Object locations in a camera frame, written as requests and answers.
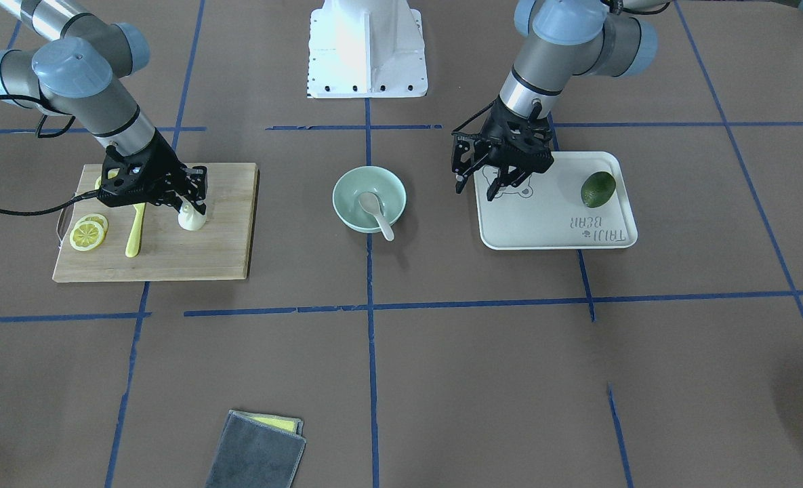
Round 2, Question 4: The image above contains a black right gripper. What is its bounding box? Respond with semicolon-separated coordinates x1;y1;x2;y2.
98;133;208;220

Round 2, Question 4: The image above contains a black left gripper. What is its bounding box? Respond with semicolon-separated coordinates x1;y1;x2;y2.
451;99;555;202

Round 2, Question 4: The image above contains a white ceramic spoon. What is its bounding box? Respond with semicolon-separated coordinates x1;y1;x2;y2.
358;192;395;241

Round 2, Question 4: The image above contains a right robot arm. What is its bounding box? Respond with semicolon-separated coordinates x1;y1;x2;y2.
0;1;208;214

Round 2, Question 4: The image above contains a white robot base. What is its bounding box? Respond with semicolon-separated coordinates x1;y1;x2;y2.
306;1;428;99

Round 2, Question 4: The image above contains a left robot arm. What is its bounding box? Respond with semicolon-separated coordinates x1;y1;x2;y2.
453;1;659;201

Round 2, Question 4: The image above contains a mint green bowl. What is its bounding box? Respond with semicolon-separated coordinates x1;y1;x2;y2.
332;166;407;241

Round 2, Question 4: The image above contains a yellow plastic knife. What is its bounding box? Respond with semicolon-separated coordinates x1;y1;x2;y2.
125;203;146;258

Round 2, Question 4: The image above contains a separate lemon slice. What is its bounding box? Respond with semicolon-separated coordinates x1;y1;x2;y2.
94;169;119;190

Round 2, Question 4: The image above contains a bamboo cutting board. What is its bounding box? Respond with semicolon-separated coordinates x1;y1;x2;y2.
52;163;259;283

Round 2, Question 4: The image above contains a lower stacked lemon slice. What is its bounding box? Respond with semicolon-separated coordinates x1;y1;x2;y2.
77;213;109;232

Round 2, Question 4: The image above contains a white bear tray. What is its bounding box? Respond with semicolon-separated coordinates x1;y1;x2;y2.
470;151;638;251

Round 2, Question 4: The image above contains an upper lemon slice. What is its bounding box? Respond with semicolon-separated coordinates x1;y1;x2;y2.
69;220;106;252

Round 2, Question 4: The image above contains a green avocado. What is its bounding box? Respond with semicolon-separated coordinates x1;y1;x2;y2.
580;171;616;208

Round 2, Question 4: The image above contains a yellow sponge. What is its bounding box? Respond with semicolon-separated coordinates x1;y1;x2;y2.
253;414;304;436

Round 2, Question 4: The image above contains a grey cloth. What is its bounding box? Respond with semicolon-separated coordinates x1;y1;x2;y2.
205;409;306;487

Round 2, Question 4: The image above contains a black cable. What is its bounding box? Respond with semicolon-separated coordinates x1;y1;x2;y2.
0;94;104;218

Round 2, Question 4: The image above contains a metal board handle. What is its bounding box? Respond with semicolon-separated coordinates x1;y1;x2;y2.
56;206;73;246

